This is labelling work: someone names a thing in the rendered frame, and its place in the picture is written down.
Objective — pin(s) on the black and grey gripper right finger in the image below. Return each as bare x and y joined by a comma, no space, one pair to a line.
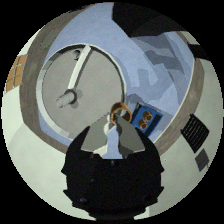
133,140

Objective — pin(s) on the bronze bushing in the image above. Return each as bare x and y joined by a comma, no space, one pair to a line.
142,124
146,117
118,106

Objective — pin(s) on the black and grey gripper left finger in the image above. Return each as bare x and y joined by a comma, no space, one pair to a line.
90,141

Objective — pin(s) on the blue crate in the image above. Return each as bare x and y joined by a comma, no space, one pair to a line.
151,125

